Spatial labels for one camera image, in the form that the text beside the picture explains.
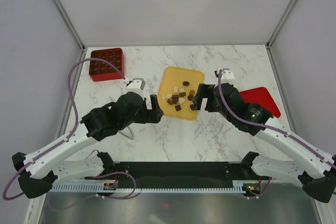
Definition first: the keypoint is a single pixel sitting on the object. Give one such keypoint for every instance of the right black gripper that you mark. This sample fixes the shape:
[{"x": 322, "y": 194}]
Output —
[{"x": 204, "y": 91}]

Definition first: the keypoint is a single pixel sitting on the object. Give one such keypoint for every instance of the aluminium frame post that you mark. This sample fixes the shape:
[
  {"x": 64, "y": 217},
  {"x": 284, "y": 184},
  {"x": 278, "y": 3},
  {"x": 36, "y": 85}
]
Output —
[
  {"x": 280, "y": 24},
  {"x": 62, "y": 12}
]

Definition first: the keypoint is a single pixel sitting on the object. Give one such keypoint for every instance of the white teardrop chocolate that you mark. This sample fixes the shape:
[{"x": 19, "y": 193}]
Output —
[{"x": 181, "y": 100}]

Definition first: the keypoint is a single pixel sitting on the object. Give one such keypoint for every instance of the white round chocolate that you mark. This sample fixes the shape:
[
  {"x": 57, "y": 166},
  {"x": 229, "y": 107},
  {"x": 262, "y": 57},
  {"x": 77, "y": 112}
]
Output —
[{"x": 168, "y": 96}]

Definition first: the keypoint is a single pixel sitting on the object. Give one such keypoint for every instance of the red compartment box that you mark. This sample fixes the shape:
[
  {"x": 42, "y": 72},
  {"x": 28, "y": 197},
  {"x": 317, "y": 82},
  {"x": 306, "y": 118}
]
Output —
[{"x": 101, "y": 71}]

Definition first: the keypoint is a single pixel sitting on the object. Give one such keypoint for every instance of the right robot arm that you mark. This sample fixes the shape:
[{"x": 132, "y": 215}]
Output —
[{"x": 310, "y": 168}]

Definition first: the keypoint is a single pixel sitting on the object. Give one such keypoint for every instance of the grey slotted cable duct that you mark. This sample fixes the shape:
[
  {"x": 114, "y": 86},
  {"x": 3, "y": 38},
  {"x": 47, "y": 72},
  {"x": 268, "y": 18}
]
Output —
[{"x": 100, "y": 187}]

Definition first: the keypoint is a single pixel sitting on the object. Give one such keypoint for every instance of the metal serving tongs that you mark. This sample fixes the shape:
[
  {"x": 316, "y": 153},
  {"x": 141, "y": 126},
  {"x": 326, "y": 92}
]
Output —
[{"x": 127, "y": 133}]

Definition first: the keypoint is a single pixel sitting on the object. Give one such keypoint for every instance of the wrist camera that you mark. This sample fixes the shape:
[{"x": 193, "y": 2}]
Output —
[
  {"x": 136, "y": 86},
  {"x": 227, "y": 76}
]

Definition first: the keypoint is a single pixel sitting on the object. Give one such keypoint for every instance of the right aluminium frame post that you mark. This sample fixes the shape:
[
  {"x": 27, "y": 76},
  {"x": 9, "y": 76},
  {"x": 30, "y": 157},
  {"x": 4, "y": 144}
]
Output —
[{"x": 280, "y": 24}]

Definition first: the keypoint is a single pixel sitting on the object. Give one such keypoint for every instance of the yellow plastic tray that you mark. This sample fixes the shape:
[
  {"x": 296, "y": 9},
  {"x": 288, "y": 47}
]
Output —
[{"x": 178, "y": 87}]

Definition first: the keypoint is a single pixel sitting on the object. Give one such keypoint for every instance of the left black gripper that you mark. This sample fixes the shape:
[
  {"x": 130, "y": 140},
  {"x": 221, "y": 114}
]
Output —
[{"x": 153, "y": 116}]

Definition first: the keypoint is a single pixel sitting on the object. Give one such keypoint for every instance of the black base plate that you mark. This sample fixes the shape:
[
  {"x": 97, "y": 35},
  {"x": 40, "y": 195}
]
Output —
[{"x": 185, "y": 174}]

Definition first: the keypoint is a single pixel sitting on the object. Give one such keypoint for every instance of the red box lid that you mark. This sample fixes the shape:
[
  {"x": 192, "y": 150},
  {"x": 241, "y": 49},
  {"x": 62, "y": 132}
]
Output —
[{"x": 261, "y": 96}]

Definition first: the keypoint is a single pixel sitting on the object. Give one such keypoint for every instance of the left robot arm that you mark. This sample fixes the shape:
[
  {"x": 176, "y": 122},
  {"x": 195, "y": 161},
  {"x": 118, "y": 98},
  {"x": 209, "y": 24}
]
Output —
[{"x": 40, "y": 171}]

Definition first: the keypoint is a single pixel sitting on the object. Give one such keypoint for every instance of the left aluminium frame post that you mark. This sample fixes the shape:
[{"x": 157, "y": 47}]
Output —
[{"x": 62, "y": 12}]

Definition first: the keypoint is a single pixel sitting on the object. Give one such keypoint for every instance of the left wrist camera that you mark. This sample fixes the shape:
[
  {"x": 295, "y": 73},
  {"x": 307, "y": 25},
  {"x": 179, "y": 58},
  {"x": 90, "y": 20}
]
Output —
[{"x": 136, "y": 86}]

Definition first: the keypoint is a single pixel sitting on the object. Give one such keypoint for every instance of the dark square chocolate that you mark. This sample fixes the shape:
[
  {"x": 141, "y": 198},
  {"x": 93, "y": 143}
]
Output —
[{"x": 178, "y": 108}]

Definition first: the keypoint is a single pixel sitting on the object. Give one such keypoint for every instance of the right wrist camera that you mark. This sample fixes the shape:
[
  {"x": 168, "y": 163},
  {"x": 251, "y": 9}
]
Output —
[{"x": 227, "y": 76}]

